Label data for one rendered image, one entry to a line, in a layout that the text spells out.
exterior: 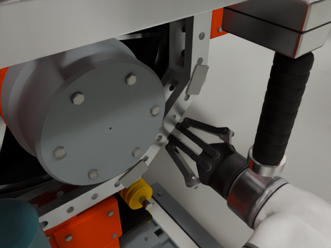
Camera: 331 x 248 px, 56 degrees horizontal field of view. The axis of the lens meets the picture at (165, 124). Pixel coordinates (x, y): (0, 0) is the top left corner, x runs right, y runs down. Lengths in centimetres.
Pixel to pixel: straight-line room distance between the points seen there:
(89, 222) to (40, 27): 45
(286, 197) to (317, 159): 117
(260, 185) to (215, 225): 79
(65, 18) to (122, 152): 16
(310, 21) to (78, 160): 23
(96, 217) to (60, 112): 36
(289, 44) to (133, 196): 44
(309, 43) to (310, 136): 147
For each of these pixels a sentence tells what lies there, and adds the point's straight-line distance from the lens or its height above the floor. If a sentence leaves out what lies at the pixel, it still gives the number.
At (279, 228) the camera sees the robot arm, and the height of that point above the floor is 67.
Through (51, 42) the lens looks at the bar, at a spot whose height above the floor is 96.
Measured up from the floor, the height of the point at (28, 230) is 74.
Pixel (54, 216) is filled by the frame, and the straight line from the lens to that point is 54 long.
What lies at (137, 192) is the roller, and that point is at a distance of 63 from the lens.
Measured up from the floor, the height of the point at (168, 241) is 15.
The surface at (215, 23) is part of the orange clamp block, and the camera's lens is 54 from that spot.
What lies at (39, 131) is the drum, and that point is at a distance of 25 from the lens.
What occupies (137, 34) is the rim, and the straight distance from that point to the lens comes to 57.
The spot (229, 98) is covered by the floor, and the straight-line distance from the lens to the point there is 192.
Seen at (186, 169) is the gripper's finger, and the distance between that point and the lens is 57.
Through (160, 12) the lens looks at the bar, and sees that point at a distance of 20.
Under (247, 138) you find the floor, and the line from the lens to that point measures 163.
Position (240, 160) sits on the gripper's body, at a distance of 51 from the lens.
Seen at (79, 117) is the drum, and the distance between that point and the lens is 26.
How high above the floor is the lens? 102
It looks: 38 degrees down
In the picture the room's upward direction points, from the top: straight up
